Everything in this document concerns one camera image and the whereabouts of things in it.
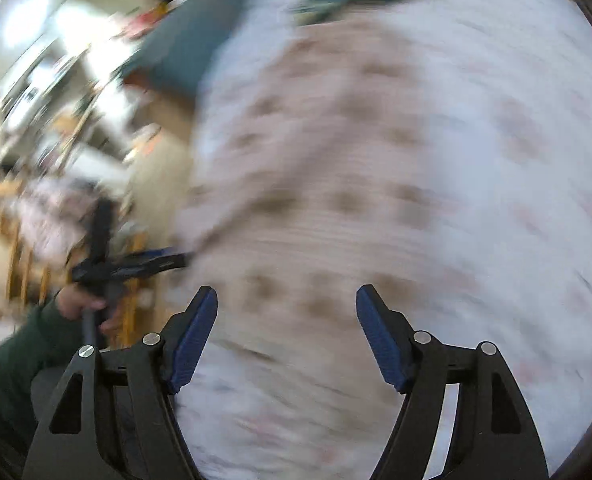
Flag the person's left hand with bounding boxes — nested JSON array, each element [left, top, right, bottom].
[[55, 284, 122, 335]]

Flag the white floral bed sheet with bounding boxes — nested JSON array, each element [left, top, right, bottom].
[[174, 0, 592, 479]]

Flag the cluttered kitchen counter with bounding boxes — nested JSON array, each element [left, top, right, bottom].
[[0, 0, 165, 197]]

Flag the beige bear print pants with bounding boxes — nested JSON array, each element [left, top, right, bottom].
[[172, 22, 458, 401]]

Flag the teal bed side cushion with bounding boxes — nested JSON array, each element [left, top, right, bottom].
[[115, 0, 246, 99]]

